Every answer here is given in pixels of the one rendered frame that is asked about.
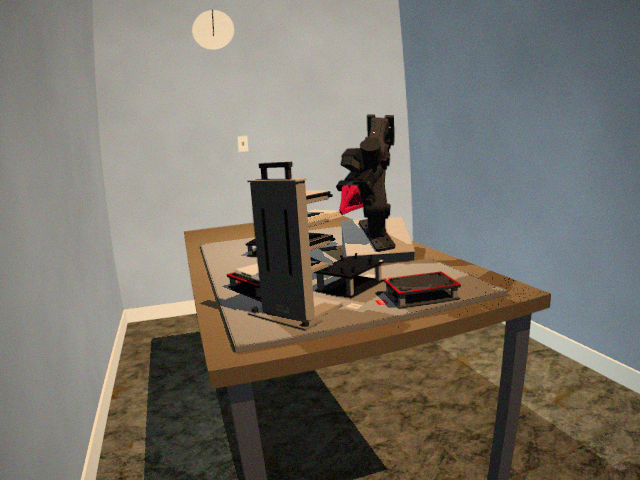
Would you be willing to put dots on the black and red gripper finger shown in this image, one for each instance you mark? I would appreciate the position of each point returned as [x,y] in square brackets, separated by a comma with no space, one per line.
[343,195]
[353,193]

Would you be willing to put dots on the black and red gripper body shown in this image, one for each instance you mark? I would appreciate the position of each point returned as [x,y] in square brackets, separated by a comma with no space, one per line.
[368,197]

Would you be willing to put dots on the black rectangular frame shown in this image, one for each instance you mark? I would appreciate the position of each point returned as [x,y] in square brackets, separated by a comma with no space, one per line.
[249,245]

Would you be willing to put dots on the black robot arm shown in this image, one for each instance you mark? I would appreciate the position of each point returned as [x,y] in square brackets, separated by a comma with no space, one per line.
[365,164]

